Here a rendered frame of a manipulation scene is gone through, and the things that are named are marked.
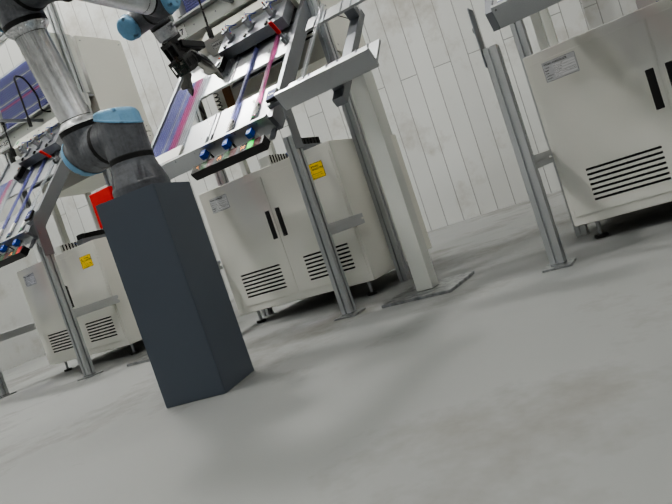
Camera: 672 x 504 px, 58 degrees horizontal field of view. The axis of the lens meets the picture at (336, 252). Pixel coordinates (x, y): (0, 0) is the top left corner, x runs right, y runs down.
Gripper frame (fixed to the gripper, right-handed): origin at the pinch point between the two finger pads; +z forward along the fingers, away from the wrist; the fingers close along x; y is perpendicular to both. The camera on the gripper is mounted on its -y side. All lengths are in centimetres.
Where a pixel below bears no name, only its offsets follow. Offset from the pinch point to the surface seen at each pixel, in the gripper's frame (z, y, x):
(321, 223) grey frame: 51, 26, 25
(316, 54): 21, -63, 11
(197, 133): 13.7, -4.5, -20.4
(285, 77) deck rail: 11.8, -12.3, 21.0
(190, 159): 17.9, 8.4, -19.9
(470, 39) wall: 117, -301, 13
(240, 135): 17.7, 8.5, 5.3
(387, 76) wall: 111, -285, -55
